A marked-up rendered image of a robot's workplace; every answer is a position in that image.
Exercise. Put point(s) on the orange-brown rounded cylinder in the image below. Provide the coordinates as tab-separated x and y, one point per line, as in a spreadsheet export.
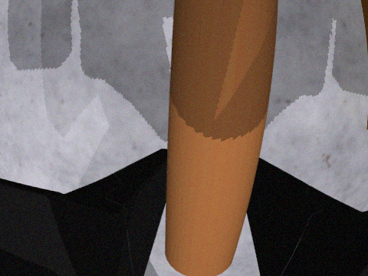
221	73

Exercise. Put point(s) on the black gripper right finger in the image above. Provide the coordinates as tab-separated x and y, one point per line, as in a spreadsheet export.
300	231

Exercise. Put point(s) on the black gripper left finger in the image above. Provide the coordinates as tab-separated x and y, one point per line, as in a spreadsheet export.
106	228

